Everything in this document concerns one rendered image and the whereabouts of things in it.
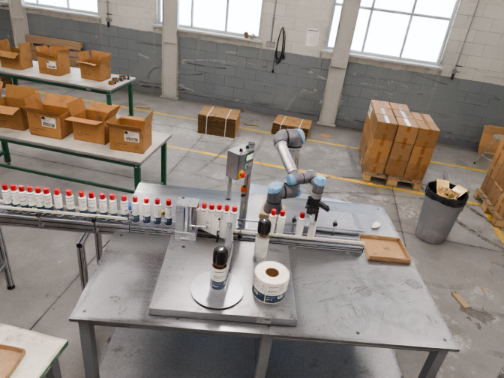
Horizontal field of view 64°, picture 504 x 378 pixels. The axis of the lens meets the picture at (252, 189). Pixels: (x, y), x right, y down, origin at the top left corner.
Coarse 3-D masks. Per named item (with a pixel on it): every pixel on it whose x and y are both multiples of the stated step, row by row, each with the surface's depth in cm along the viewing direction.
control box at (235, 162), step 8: (232, 152) 259; (240, 152) 259; (248, 152) 264; (232, 160) 261; (240, 160) 259; (248, 160) 268; (232, 168) 263; (240, 168) 262; (248, 168) 271; (232, 176) 266; (240, 176) 266
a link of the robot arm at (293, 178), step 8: (280, 136) 288; (280, 144) 285; (280, 152) 282; (288, 152) 281; (288, 160) 276; (288, 168) 274; (296, 168) 275; (288, 176) 268; (296, 176) 268; (288, 184) 271
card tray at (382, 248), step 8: (368, 240) 302; (376, 240) 304; (384, 240) 305; (392, 240) 305; (400, 240) 301; (368, 248) 293; (376, 248) 294; (384, 248) 295; (392, 248) 296; (400, 248) 298; (368, 256) 284; (376, 256) 280; (384, 256) 280; (392, 256) 287; (400, 256) 289; (408, 256) 286
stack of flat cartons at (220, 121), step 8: (200, 112) 667; (208, 112) 672; (216, 112) 676; (224, 112) 680; (232, 112) 685; (200, 120) 662; (208, 120) 660; (216, 120) 658; (224, 120) 657; (232, 120) 655; (200, 128) 668; (208, 128) 666; (216, 128) 665; (224, 128) 663; (232, 128) 662; (224, 136) 669; (232, 136) 668
